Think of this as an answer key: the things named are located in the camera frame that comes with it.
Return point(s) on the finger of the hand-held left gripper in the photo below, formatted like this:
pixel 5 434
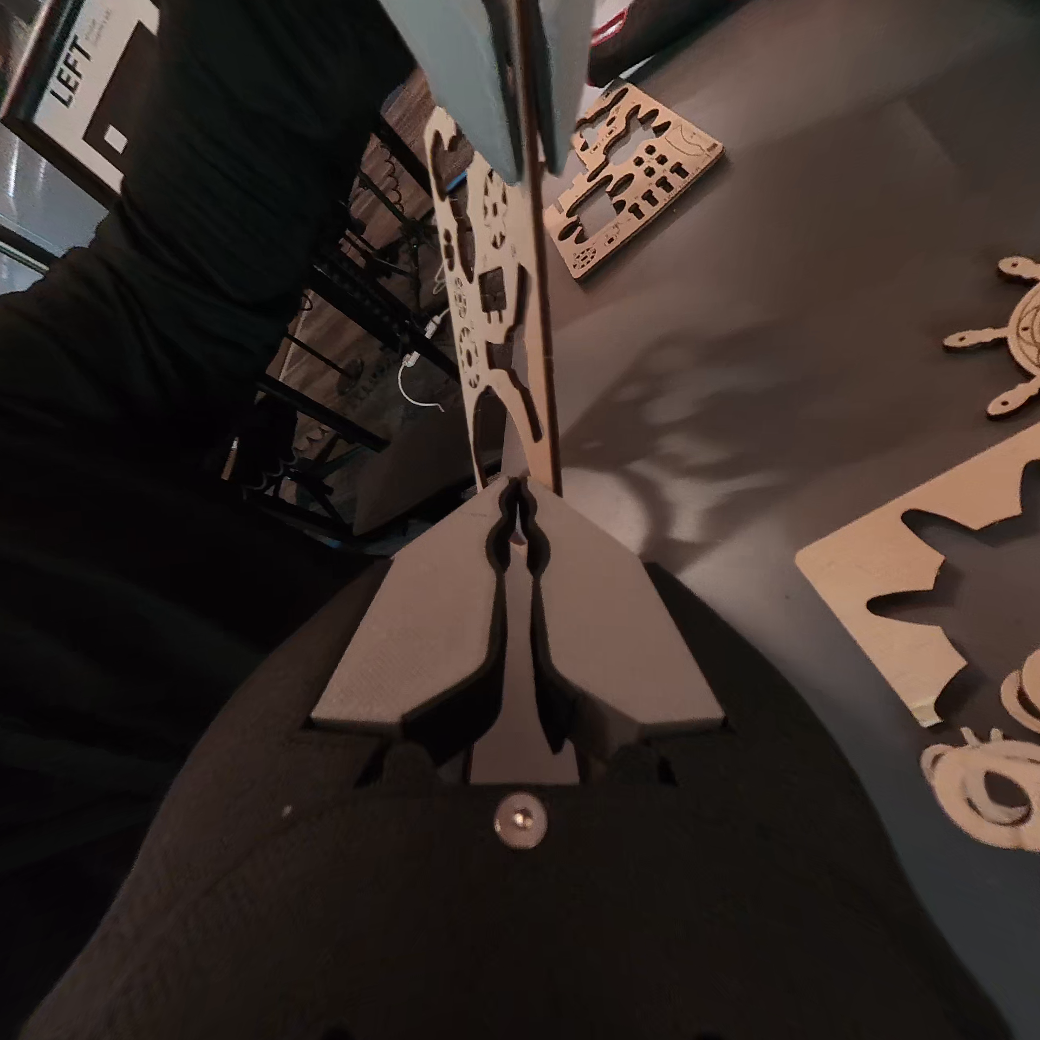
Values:
pixel 463 57
pixel 565 73

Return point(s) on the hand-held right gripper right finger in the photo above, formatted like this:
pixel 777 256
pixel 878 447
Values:
pixel 617 642

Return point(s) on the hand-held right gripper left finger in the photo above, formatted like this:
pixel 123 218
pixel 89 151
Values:
pixel 406 634

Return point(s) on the thin wooden cutout sheet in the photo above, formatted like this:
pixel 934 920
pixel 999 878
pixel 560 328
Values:
pixel 532 341

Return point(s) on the square wooden cutout sheet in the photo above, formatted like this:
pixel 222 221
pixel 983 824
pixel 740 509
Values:
pixel 642 175

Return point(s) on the black metal rack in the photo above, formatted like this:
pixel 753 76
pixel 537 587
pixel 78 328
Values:
pixel 366 325

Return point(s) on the wooden sheet with large cutout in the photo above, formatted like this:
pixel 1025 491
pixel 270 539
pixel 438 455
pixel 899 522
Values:
pixel 894 585

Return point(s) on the person in black clothing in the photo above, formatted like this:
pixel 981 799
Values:
pixel 122 528

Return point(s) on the wooden wheel-shaped part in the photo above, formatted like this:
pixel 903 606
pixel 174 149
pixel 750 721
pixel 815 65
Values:
pixel 1016 349

